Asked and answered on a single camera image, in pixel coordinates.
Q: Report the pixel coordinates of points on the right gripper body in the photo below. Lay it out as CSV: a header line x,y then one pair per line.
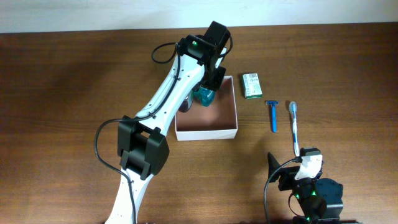
x,y
300,187

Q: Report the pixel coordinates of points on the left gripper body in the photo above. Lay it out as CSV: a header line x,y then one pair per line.
x,y
214,78

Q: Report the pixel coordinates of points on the green mouthwash bottle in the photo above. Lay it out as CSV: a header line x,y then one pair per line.
x,y
204,96

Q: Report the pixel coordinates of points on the purple soap pump bottle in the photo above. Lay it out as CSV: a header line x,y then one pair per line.
x,y
186,104

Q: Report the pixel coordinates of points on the green white soap box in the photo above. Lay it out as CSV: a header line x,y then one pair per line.
x,y
251,86

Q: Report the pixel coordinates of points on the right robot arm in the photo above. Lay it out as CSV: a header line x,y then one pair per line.
x,y
319,198

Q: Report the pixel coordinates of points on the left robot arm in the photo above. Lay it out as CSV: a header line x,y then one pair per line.
x,y
142,144

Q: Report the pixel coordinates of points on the white open cardboard box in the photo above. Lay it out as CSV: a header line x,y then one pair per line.
x,y
217,121

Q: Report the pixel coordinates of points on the blue white toothbrush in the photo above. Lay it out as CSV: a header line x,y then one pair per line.
x,y
293,112

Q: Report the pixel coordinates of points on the blue disposable razor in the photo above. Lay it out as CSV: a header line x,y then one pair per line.
x,y
273,104

